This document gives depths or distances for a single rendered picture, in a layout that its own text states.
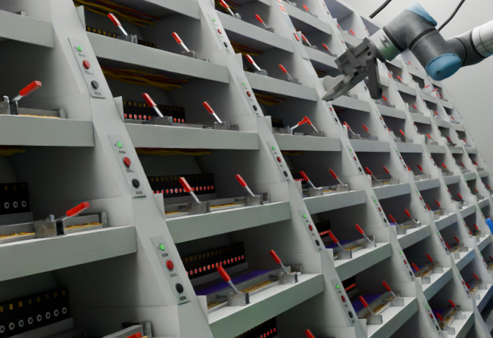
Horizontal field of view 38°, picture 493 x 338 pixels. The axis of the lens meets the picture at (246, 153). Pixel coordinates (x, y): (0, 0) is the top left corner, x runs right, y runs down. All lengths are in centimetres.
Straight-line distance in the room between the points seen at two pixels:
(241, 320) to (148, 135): 40
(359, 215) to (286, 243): 70
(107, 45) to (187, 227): 40
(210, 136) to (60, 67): 45
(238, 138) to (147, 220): 56
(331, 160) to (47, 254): 163
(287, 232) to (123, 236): 74
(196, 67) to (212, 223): 47
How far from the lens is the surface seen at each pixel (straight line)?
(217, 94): 193
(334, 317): 184
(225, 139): 170
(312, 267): 183
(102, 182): 126
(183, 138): 152
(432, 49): 199
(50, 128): 118
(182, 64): 171
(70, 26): 138
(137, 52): 155
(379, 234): 250
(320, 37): 334
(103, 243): 115
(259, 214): 166
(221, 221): 149
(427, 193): 388
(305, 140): 220
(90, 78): 133
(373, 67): 205
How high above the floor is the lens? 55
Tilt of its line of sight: 11 degrees up
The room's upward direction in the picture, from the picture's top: 24 degrees counter-clockwise
